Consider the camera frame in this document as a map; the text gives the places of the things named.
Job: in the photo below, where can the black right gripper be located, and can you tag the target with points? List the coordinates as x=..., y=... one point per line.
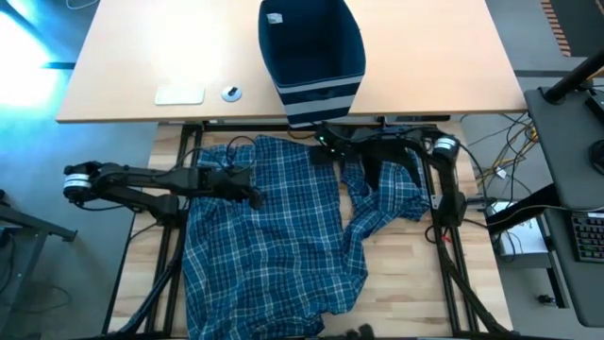
x=337, y=139

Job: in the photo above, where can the black shorts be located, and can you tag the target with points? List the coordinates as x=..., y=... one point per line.
x=370, y=172

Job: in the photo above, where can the blue plaid pants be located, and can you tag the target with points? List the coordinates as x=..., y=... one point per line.
x=410, y=198

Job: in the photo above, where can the silver corner bracket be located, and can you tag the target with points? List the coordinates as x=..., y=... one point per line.
x=435, y=202

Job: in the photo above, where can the dark grey side desk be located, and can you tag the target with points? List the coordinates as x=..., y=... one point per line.
x=561, y=141

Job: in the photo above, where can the beige desk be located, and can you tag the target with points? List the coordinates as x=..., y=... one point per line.
x=118, y=47

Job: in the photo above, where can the orange black striped strip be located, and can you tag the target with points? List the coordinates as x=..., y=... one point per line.
x=554, y=23

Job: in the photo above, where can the round silver desk grommet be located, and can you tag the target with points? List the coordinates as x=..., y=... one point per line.
x=231, y=94

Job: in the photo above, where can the black keyboard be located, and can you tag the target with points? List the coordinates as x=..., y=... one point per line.
x=590, y=238

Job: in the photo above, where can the navy striped fabric laundry bin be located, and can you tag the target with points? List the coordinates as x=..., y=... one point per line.
x=311, y=61

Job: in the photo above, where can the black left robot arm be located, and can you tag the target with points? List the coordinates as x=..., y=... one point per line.
x=137, y=181

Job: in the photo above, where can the pale rectangular plate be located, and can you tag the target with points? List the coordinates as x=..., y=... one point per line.
x=179, y=95

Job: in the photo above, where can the dark garment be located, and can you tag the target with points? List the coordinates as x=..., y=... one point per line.
x=273, y=245

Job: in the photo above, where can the white papers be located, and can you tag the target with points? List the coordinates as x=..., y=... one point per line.
x=524, y=236

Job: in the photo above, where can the black aluminium table frame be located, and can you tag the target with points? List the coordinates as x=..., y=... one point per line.
x=184, y=141

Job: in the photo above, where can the black desk leg bar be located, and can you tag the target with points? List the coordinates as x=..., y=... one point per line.
x=519, y=212

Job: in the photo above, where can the black metal stand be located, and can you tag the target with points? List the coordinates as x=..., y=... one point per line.
x=28, y=223

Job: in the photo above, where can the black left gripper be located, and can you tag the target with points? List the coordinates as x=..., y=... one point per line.
x=231, y=181

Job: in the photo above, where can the black round pole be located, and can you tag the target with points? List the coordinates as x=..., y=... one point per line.
x=573, y=78

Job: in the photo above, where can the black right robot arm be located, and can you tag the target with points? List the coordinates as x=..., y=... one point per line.
x=439, y=156

